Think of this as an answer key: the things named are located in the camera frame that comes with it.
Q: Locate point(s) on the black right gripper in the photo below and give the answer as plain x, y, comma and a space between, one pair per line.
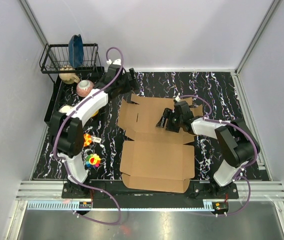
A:
166, 114

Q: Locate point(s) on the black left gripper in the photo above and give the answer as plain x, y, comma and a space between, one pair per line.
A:
131, 85

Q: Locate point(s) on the brown cardboard box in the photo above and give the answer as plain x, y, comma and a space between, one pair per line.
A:
153, 158

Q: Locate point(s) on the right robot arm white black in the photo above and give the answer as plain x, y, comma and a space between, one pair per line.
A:
237, 144

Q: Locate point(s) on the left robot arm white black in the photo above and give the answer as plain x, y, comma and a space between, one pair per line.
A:
66, 129

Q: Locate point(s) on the pink patterned bowl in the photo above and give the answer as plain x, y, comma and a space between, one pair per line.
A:
84, 87

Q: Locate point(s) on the blue plate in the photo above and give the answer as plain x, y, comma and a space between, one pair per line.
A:
76, 51

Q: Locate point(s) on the beige mug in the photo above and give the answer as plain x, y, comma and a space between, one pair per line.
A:
68, 77

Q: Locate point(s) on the black tray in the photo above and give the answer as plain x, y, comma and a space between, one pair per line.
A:
66, 94

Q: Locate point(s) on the red yellow flower toy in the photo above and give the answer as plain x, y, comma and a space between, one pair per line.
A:
88, 139

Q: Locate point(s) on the rainbow flower toy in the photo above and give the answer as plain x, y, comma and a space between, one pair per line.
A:
92, 161

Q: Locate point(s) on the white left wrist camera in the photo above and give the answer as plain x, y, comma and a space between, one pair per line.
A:
114, 62

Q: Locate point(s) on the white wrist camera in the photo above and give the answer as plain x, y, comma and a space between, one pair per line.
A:
114, 62
177, 98

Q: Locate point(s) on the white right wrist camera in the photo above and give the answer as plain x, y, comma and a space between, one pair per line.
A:
177, 98

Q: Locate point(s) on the black wire dish rack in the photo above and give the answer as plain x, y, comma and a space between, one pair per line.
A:
56, 59

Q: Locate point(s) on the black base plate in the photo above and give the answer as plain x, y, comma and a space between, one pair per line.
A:
128, 198

